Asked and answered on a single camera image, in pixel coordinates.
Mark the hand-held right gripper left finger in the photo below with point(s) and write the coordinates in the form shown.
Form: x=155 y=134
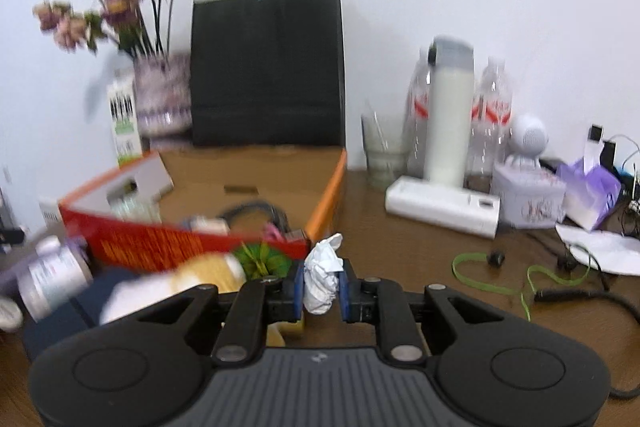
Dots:
x=300 y=297

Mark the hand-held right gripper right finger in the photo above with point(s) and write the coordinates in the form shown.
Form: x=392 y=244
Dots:
x=343 y=299

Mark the white tissue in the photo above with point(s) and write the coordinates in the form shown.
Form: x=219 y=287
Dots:
x=320 y=277

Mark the orange cardboard box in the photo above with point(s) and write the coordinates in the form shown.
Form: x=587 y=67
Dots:
x=210 y=182

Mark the wooden desktop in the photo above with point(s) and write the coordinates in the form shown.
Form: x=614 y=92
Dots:
x=415 y=262

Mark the white yellow plush toy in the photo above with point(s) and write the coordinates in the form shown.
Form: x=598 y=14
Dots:
x=200 y=274

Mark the white oblong device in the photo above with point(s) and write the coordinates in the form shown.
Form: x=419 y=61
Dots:
x=440 y=207

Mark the clear glass cup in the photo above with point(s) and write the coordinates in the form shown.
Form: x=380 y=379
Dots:
x=385 y=157

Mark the black earbud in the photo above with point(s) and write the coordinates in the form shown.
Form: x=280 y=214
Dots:
x=496 y=258

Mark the clear plastic water bottle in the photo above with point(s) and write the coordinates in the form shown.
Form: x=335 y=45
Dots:
x=490 y=122
x=417 y=117

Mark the white thermos bottle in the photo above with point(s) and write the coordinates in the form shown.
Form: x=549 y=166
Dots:
x=447 y=122

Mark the white floral round tin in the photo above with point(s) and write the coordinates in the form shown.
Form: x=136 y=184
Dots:
x=530 y=202

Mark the black paper bag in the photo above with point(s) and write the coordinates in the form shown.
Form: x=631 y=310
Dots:
x=267 y=67

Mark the dark blue notebook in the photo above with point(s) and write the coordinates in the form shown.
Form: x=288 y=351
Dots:
x=55 y=327

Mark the purple marbled vase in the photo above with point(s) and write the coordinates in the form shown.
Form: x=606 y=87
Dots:
x=162 y=92

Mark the white green milk carton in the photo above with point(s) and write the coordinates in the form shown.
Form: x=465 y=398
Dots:
x=124 y=122

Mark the white bottle purple label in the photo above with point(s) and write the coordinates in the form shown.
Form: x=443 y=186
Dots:
x=50 y=277

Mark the purple tissue pack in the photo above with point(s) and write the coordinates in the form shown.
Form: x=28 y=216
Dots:
x=590 y=192

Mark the white paper sheet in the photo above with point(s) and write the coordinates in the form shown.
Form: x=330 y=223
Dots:
x=610 y=252

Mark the black power adapter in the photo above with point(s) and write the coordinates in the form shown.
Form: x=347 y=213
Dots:
x=602 y=152

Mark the white round camera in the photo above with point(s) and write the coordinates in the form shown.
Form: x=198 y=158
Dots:
x=527 y=137

